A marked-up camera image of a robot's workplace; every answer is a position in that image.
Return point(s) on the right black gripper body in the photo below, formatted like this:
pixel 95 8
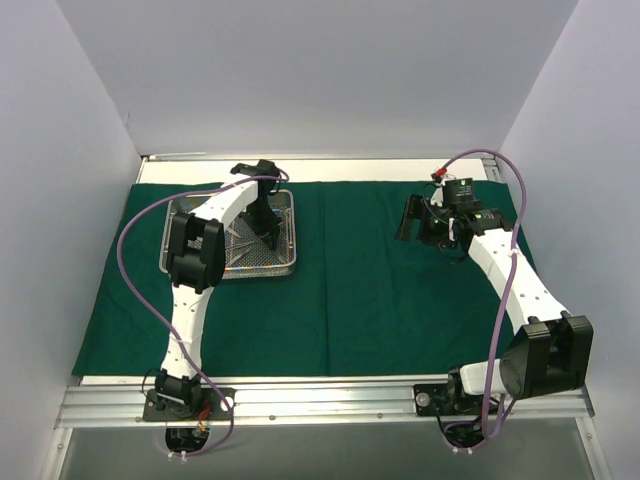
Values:
pixel 417 220

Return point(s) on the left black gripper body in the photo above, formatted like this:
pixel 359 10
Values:
pixel 267 226

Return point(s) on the metal mesh instrument tray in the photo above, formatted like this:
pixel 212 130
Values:
pixel 260 261

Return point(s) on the green surgical cloth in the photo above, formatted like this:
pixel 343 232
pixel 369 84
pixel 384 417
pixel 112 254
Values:
pixel 358 302

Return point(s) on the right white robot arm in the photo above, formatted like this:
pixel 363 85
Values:
pixel 550 349

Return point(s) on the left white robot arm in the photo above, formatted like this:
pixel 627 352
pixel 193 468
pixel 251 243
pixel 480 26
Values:
pixel 196 262

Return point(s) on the silver forceps centre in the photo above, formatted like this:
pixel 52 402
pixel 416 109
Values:
pixel 237 246

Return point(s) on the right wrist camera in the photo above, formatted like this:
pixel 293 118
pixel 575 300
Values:
pixel 452 192

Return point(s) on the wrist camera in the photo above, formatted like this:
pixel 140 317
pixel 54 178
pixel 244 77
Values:
pixel 452 192
pixel 262 170

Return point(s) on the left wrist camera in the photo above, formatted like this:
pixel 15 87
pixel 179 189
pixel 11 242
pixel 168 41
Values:
pixel 262 170

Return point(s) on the aluminium right side rail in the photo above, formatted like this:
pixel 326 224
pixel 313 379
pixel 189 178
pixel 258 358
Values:
pixel 491 167

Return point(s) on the aluminium rail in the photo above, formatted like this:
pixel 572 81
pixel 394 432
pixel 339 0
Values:
pixel 491 167
pixel 116 401

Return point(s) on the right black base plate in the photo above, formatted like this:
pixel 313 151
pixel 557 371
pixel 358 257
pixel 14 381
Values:
pixel 446 399

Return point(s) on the aluminium front rail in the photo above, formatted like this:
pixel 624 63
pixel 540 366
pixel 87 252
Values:
pixel 116 401

